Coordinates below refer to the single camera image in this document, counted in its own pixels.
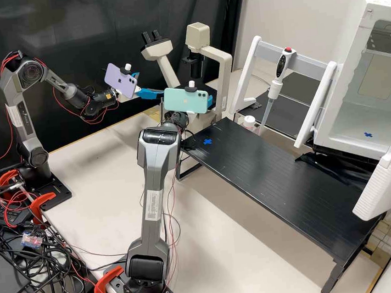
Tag white pipette stand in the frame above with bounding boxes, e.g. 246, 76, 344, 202
221, 28, 346, 156

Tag right wrist camera phone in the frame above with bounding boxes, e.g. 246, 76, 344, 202
161, 78, 216, 119

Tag cream microscope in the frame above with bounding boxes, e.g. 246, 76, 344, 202
138, 18, 240, 139

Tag white incubator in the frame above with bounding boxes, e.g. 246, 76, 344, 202
300, 0, 391, 167

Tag black flat box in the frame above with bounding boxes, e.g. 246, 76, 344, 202
0, 251, 32, 293

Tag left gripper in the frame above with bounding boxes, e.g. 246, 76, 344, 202
124, 70, 165, 102

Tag wrist camera phone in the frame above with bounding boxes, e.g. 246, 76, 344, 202
102, 60, 142, 102
161, 78, 216, 119

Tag small circuit board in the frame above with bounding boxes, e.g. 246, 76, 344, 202
19, 230, 44, 249

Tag pipette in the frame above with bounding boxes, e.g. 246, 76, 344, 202
251, 45, 305, 137

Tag left wrist camera phone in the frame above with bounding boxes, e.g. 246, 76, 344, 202
102, 60, 142, 102

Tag black platform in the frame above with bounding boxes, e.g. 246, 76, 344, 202
229, 68, 327, 147
172, 103, 391, 293

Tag black power adapter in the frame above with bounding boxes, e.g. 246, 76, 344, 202
0, 195, 34, 229

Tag red clamp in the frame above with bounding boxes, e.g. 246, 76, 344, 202
91, 265, 127, 293
0, 169, 26, 199
27, 191, 59, 226

